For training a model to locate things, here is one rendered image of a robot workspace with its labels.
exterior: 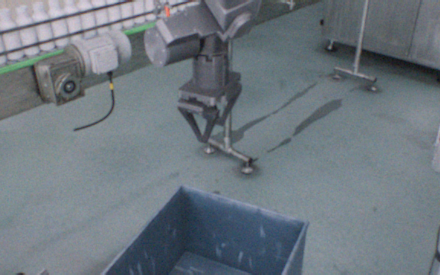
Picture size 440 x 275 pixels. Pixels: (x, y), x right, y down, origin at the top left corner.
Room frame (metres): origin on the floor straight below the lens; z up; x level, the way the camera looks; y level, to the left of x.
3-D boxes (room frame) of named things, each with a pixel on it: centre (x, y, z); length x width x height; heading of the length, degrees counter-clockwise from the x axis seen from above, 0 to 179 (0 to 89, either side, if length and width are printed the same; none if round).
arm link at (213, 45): (0.68, 0.02, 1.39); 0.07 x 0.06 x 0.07; 129
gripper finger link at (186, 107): (0.67, 0.03, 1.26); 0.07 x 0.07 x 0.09; 64
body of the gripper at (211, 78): (0.69, 0.02, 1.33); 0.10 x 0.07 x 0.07; 154
